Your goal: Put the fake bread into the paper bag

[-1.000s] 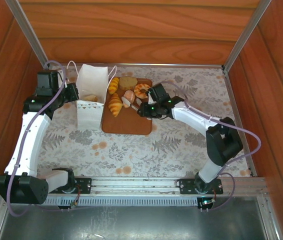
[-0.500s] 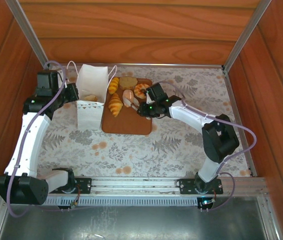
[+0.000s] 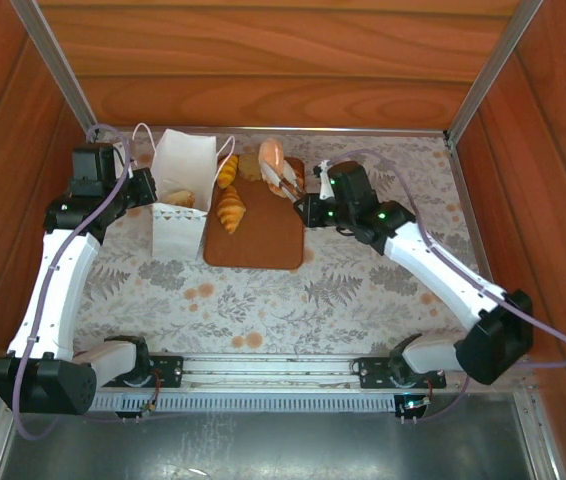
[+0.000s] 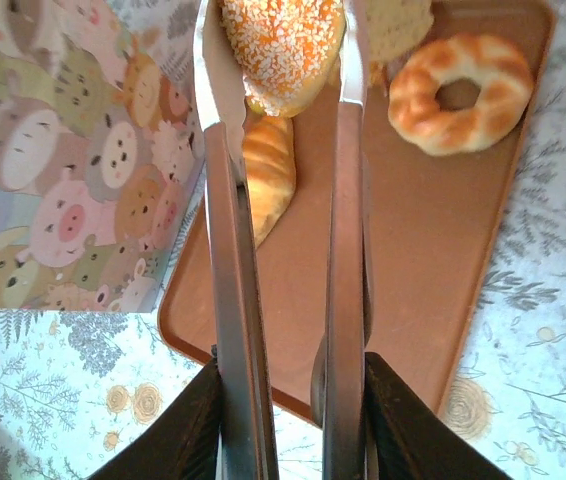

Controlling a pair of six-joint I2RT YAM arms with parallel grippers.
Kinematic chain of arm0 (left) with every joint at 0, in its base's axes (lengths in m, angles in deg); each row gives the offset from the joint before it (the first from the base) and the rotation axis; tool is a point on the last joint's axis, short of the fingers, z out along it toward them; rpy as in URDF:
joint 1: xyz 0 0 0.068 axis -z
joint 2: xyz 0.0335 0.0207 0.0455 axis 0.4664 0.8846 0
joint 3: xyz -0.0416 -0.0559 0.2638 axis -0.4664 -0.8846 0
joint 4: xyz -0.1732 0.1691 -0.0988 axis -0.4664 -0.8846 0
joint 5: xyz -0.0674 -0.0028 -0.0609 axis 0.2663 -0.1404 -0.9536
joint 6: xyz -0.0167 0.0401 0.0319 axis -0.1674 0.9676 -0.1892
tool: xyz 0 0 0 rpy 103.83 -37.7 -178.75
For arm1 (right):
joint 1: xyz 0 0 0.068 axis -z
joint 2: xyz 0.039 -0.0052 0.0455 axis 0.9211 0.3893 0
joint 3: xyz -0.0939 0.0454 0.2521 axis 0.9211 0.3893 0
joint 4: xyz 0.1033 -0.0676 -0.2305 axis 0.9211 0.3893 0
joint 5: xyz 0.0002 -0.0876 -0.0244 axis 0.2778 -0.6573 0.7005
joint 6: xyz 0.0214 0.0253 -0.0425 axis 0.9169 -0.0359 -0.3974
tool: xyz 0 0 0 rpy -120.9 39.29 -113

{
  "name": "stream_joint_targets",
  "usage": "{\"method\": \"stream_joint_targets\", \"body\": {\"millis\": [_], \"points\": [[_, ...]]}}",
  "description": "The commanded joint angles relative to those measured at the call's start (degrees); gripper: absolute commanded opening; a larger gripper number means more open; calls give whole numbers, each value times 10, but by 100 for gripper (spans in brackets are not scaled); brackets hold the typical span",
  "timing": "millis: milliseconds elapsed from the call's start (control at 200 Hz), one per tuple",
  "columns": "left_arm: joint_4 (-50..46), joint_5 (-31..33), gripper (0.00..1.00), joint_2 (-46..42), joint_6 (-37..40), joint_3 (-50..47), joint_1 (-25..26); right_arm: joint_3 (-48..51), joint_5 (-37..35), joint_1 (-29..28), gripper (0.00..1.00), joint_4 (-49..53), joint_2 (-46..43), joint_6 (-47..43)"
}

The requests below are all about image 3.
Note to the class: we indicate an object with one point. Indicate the orange white striped fake bread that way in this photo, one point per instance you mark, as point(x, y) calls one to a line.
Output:
point(180, 198)

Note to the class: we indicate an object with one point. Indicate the metal tongs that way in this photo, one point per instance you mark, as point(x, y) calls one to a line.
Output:
point(274, 176)

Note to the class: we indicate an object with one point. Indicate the white patterned paper bag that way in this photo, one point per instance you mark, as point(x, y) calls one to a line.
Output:
point(178, 235)

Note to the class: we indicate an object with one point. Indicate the pink glazed fake bread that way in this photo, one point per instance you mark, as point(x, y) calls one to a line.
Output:
point(270, 150)

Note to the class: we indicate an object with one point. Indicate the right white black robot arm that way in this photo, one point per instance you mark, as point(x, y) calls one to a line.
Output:
point(438, 270)

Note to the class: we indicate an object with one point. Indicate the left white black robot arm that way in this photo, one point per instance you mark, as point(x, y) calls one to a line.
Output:
point(53, 300)

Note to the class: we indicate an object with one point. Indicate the glazed fake donut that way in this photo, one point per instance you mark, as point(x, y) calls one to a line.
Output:
point(277, 189)

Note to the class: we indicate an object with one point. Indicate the flat brown round fake bread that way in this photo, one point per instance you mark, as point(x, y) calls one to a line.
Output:
point(249, 167)

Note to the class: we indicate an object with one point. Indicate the golden fake croissant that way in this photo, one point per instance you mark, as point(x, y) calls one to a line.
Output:
point(230, 209)

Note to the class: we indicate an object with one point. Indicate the yellow striped fake bread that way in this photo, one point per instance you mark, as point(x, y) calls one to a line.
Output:
point(227, 171)

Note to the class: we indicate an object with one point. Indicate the brown wooden tray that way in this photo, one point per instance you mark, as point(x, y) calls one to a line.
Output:
point(263, 235)

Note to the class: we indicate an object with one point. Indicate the floral printed tablecloth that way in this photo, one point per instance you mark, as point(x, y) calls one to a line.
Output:
point(263, 310)

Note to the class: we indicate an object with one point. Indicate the small circuit board with LED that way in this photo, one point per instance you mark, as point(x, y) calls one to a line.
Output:
point(413, 406)

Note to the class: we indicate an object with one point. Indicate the grey metal sheet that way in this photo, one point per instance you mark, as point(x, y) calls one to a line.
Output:
point(263, 450)

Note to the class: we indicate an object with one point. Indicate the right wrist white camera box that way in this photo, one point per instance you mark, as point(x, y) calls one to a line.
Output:
point(324, 177)

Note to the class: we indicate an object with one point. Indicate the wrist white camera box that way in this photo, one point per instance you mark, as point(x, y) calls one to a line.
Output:
point(324, 177)
point(124, 160)

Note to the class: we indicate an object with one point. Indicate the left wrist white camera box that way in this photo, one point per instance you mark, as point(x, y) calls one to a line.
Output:
point(124, 160)

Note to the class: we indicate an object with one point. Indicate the rear aluminium frame rail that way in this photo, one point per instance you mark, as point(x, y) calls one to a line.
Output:
point(363, 130)

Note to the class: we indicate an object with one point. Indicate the side aluminium frame rail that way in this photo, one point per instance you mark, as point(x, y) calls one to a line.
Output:
point(466, 200)

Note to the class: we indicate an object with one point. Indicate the aluminium frame post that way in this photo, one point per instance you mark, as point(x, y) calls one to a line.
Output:
point(493, 70)
point(58, 70)

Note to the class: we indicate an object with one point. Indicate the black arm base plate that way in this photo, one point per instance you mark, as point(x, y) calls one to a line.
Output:
point(373, 371)
point(168, 370)

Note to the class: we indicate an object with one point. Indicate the wide aluminium mounting rail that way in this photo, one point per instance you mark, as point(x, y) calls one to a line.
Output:
point(273, 367)

